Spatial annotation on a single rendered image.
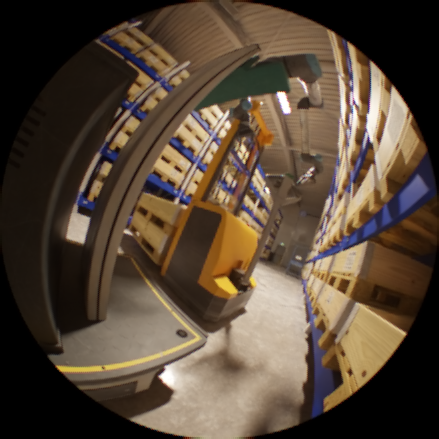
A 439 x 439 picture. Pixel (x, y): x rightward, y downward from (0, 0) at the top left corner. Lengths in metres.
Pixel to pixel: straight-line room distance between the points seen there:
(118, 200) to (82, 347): 0.36
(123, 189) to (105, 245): 0.13
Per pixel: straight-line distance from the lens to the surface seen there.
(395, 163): 0.90
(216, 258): 1.02
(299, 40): 7.13
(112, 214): 0.31
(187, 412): 0.74
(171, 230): 1.46
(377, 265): 1.00
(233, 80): 0.82
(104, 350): 0.42
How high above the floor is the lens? 0.69
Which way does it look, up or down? 5 degrees up
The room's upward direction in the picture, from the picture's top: 24 degrees clockwise
